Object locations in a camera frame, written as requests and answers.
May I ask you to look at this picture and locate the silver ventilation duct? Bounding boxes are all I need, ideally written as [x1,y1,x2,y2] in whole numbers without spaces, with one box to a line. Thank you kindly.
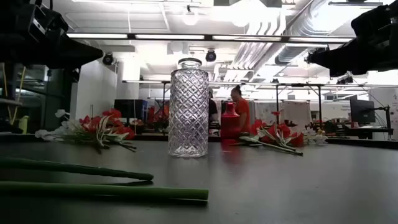
[274,0,354,66]

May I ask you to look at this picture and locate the black metal frame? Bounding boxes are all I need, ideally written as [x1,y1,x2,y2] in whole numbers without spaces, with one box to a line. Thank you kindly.
[122,79,325,126]

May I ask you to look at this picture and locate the long ceiling light strip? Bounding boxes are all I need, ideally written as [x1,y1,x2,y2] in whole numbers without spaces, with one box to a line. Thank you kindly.
[66,32,356,44]

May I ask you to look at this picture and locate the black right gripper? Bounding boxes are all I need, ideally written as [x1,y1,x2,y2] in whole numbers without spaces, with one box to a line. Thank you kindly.
[309,26,398,78]

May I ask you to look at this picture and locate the black ceiling spotlight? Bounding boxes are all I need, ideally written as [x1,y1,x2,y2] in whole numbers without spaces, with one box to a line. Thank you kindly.
[102,52,114,67]
[205,49,218,63]

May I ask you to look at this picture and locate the yellow cable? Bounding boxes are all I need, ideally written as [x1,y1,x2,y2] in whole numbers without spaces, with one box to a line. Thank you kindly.
[11,65,28,126]

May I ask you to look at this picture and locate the person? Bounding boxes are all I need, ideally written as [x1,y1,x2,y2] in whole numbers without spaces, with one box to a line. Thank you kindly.
[207,88,219,124]
[229,85,251,134]

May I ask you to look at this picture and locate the black desk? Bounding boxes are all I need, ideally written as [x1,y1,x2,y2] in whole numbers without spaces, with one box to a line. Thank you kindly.
[343,125,394,141]

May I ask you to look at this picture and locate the tall diamond-cut clear vase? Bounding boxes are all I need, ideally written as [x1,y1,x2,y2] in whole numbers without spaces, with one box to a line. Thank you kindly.
[168,57,210,158]

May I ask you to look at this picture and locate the yellow-green bottle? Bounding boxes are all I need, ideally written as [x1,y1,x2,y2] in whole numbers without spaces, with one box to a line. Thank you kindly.
[17,115,30,135]

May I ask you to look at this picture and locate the dark wall screen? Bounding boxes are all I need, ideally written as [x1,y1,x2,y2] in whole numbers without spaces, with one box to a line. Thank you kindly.
[113,98,149,119]

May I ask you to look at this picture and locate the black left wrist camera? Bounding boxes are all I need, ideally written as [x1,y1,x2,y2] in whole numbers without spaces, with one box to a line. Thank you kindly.
[27,4,69,44]

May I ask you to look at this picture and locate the black monitor on arm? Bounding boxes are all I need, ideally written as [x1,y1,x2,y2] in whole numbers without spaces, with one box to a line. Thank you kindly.
[349,98,376,124]

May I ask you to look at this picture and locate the black track spotlight cluster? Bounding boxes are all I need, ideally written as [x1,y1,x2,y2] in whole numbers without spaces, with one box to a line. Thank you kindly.
[336,73,354,85]

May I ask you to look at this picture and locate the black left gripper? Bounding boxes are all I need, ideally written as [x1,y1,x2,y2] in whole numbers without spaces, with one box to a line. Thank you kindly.
[0,30,104,70]

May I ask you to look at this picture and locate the red glass vase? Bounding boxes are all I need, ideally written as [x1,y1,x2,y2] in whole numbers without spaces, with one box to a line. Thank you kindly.
[220,101,241,144]

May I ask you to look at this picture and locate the red artificial flower bunch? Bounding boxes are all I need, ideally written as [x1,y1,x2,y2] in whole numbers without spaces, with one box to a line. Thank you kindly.
[78,108,138,154]
[0,180,210,202]
[238,110,305,157]

